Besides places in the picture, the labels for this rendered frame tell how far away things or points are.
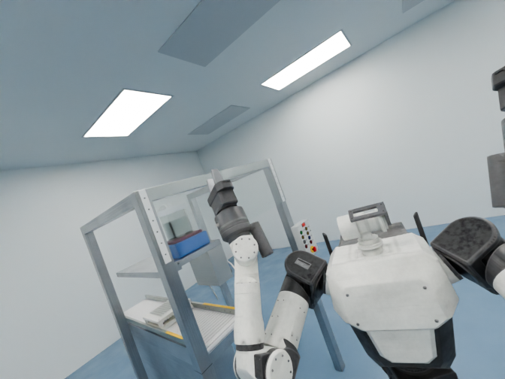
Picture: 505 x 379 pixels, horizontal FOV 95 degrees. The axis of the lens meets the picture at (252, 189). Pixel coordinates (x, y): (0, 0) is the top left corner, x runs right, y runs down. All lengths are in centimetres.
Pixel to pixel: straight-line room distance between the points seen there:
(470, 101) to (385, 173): 137
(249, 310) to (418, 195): 406
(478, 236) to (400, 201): 381
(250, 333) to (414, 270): 39
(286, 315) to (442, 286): 36
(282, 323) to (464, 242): 46
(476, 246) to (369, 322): 29
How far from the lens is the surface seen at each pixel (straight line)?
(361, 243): 68
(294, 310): 69
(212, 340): 141
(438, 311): 69
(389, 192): 446
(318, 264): 74
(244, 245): 59
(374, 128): 437
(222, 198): 65
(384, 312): 69
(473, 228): 72
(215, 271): 134
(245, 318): 61
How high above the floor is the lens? 155
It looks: 1 degrees down
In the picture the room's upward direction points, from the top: 20 degrees counter-clockwise
